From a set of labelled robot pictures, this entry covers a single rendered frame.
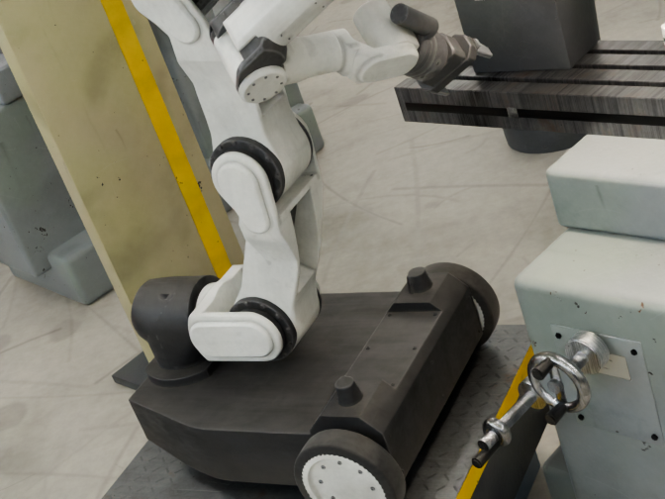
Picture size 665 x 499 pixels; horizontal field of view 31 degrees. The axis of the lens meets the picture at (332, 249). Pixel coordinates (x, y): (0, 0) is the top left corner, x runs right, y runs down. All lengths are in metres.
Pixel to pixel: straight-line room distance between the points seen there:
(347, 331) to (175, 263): 1.22
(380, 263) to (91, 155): 1.03
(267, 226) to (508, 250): 1.68
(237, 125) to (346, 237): 2.03
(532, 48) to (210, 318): 0.81
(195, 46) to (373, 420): 0.71
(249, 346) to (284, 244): 0.26
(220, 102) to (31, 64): 1.25
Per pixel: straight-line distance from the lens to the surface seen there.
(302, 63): 1.88
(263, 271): 2.24
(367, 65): 1.92
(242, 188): 2.08
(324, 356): 2.38
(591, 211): 2.16
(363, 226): 4.11
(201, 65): 2.03
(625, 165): 2.12
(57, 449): 3.62
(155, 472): 2.58
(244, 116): 2.06
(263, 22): 1.76
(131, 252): 3.47
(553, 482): 2.54
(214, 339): 2.34
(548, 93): 2.27
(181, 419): 2.37
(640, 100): 2.16
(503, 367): 2.47
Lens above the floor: 1.80
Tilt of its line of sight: 26 degrees down
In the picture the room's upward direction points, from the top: 20 degrees counter-clockwise
